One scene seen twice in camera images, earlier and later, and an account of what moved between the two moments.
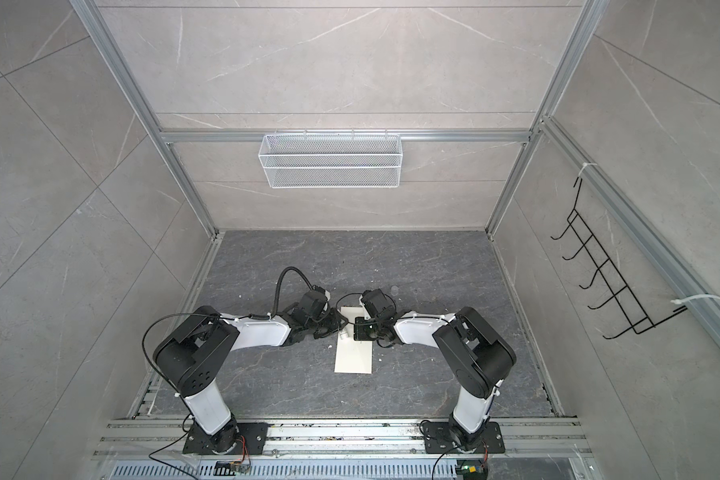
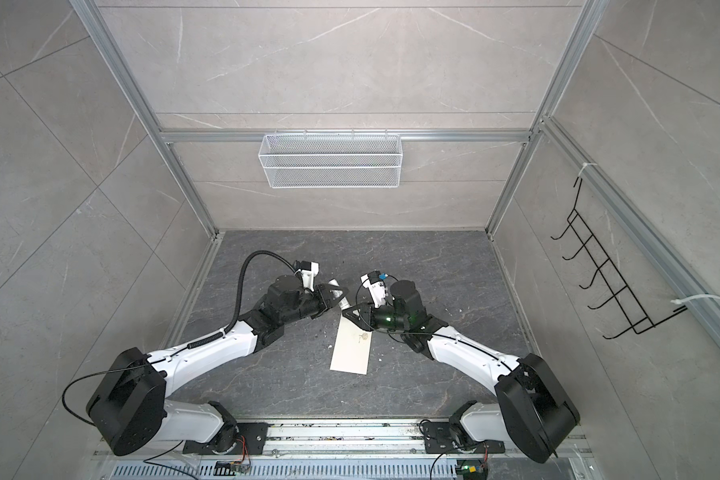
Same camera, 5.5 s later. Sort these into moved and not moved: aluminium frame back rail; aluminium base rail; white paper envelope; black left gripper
Moved: black left gripper
Not moved: white paper envelope; aluminium base rail; aluminium frame back rail
